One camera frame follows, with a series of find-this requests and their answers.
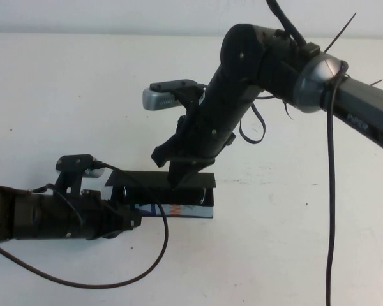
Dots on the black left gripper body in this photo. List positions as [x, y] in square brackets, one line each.
[83, 216]

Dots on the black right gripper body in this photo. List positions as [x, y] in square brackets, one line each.
[210, 127]

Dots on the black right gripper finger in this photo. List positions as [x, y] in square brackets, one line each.
[166, 151]
[182, 173]

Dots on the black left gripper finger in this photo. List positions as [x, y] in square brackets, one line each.
[132, 220]
[111, 235]

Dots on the black glasses case printed sides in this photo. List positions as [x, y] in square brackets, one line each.
[198, 181]

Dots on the left dark robot arm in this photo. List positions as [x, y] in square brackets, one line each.
[3, 213]

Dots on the right grey black robot arm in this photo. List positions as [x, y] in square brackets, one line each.
[364, 102]

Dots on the black zip tie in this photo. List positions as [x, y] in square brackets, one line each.
[341, 32]
[376, 83]

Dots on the black right camera bracket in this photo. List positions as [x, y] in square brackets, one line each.
[185, 90]

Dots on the black camera bracket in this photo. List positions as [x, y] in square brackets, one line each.
[71, 172]
[185, 90]

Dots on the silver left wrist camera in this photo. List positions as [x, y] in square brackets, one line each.
[94, 172]

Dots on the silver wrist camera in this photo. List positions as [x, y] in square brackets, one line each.
[94, 172]
[156, 99]

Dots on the black left camera bracket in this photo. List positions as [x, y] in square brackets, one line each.
[71, 172]

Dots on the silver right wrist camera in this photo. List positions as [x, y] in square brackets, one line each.
[156, 99]

